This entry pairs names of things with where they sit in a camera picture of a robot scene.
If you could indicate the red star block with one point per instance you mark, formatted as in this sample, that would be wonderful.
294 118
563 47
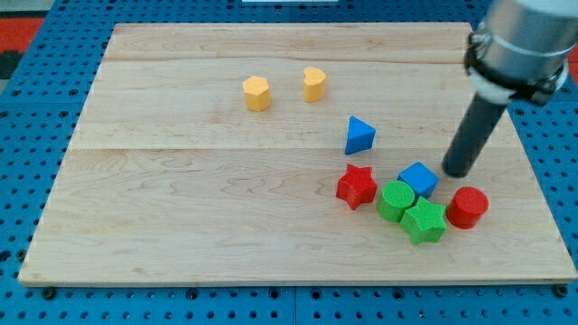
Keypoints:
356 186

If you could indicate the green circle block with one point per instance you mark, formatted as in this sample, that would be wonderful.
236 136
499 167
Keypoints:
395 198

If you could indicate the red circle block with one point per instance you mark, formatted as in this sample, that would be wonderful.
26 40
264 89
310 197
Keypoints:
467 206

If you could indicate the yellow hexagon block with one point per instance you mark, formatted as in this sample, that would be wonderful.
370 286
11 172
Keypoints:
257 93

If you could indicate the green star block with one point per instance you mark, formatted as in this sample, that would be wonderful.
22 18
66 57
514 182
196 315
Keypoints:
424 222

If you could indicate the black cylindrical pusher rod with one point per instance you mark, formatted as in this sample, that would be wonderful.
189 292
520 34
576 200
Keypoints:
474 131

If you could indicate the blue triangle block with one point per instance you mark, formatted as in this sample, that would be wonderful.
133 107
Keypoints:
360 136

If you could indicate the yellow heart block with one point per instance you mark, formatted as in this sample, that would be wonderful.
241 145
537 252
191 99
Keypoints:
314 84

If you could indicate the wooden board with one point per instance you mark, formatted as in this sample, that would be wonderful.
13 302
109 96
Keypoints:
170 180

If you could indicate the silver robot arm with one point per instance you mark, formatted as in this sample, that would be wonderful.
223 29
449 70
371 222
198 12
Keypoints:
520 50

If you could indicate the blue cube block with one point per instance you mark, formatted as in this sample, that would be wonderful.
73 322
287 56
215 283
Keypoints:
420 178

